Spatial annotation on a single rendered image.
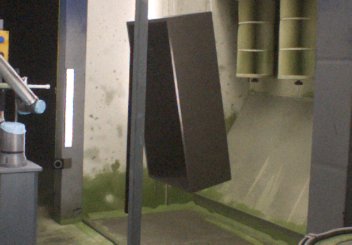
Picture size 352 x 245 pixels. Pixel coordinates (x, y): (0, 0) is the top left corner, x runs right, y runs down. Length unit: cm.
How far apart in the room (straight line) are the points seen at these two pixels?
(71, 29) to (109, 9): 37
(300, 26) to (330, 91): 242
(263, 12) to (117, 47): 130
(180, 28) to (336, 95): 178
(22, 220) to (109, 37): 173
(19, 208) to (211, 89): 148
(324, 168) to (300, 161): 237
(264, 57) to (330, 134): 285
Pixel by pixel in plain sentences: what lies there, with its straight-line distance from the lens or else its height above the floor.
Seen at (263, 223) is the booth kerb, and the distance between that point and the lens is 438.
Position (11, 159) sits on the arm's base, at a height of 69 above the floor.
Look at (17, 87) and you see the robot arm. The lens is 366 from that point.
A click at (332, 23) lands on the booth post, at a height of 148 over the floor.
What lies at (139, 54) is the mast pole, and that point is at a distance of 251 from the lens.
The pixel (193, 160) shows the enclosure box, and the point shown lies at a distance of 373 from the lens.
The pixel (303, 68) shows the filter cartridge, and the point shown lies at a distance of 438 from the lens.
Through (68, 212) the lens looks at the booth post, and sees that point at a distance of 460.
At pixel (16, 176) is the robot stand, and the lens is 356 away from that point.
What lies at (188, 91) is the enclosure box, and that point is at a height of 116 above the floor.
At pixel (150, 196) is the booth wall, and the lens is 489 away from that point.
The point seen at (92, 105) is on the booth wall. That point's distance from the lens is 452.
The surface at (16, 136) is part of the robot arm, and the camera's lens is 359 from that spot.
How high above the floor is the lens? 129
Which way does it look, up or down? 3 degrees down
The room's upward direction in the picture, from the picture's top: 2 degrees clockwise
